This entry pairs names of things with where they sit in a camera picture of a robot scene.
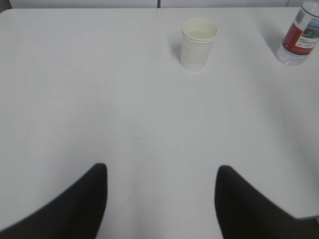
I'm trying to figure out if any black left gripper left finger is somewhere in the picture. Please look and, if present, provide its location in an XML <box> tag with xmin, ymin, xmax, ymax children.
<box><xmin>0</xmin><ymin>163</ymin><xmax>108</xmax><ymax>239</ymax></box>

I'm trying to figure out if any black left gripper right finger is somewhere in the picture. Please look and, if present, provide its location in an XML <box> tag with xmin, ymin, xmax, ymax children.
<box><xmin>215</xmin><ymin>165</ymin><xmax>319</xmax><ymax>239</ymax></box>

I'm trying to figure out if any white paper cup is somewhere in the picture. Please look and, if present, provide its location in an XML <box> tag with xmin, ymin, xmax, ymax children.
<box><xmin>180</xmin><ymin>18</ymin><xmax>218</xmax><ymax>72</ymax></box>

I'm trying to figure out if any clear plastic water bottle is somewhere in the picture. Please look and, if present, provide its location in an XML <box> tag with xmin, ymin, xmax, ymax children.
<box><xmin>277</xmin><ymin>0</ymin><xmax>319</xmax><ymax>66</ymax></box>

